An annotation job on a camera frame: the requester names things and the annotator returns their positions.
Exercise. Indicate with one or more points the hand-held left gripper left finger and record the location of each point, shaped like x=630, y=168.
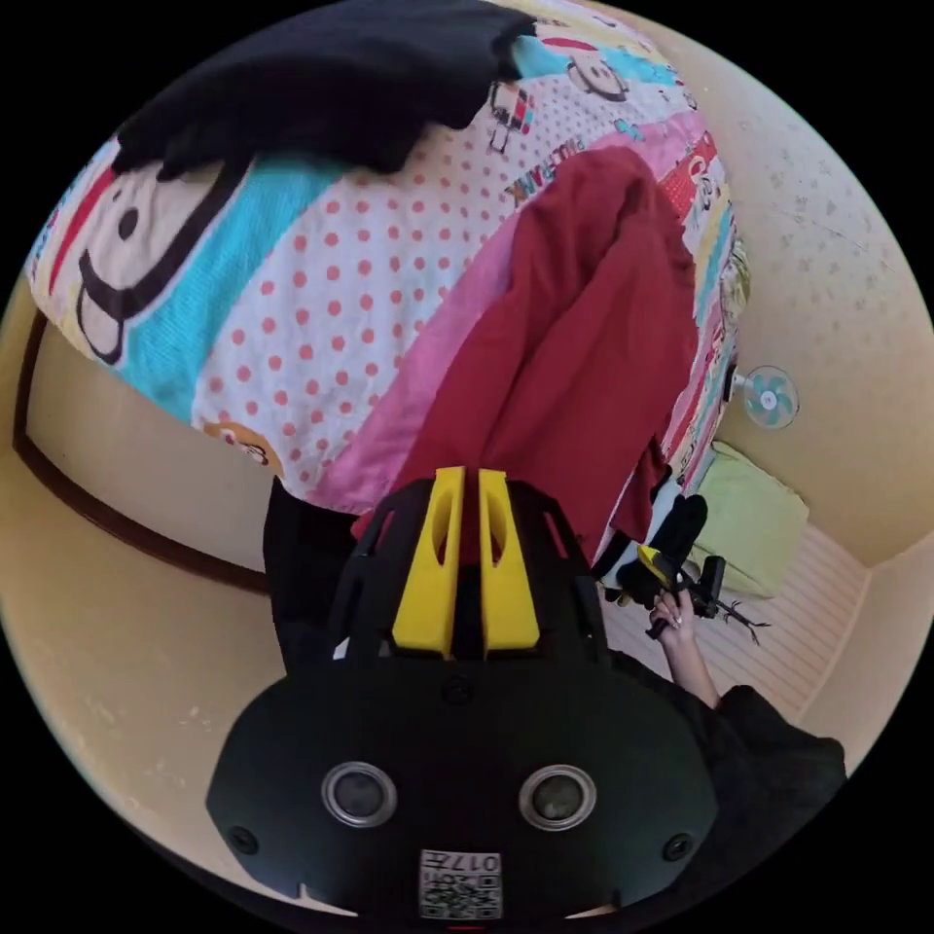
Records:
x=419, y=584

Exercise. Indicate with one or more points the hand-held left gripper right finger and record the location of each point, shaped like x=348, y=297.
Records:
x=514, y=591

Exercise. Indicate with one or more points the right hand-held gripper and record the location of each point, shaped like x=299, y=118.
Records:
x=678, y=529

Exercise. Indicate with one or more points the red long sleeve shirt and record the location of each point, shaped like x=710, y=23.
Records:
x=584, y=343

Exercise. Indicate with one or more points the person's right forearm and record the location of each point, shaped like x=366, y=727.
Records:
x=693, y=668

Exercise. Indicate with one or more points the person's right hand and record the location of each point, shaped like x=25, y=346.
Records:
x=673, y=620

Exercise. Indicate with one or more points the light green pillow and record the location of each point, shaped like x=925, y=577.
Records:
x=751, y=522

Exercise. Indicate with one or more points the small teal fan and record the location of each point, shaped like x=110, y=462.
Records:
x=768, y=398

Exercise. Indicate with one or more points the person's body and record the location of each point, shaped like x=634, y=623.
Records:
x=773, y=773

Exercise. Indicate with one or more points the bed with cartoon printed sheet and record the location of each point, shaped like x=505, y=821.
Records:
x=306, y=292

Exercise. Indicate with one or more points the black garment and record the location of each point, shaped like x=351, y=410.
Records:
x=328, y=80

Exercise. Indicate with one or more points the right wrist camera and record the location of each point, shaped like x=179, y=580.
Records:
x=714, y=584

